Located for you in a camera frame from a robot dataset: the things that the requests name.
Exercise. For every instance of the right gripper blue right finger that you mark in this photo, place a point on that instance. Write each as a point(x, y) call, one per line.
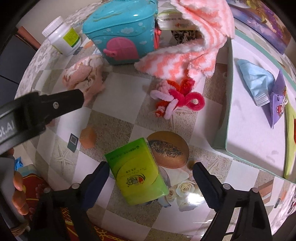
point(209, 185)

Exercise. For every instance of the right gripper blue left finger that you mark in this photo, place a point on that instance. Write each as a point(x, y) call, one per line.
point(92, 185)

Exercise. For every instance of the pink satin scrunchie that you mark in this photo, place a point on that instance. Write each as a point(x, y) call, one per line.
point(86, 75)

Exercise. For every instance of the green microfiber cloth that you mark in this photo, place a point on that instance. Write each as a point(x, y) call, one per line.
point(289, 172)

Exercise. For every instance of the purple baby wipes pack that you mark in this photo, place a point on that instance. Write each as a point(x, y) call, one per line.
point(276, 107)

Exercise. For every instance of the red pink pipe cleaner flower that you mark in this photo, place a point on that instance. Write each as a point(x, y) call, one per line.
point(171, 95)

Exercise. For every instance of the blue face mask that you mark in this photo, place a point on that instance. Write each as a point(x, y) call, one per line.
point(258, 80)

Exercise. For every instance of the pink white striped fluffy towel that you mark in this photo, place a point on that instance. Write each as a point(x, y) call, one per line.
point(197, 58)

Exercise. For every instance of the leopard print scrunchie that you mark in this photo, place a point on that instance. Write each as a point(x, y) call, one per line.
point(186, 36)

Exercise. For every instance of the person left hand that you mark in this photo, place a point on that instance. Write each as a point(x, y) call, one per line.
point(19, 197)

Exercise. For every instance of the teal rimmed white tray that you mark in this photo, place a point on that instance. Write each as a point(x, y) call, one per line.
point(245, 132)

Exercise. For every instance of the white pill bottle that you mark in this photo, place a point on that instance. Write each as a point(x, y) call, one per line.
point(62, 36)

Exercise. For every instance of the teal plastic toy box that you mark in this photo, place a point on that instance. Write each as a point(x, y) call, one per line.
point(124, 31)

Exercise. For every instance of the flower painting canvas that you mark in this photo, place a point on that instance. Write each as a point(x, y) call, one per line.
point(263, 20)

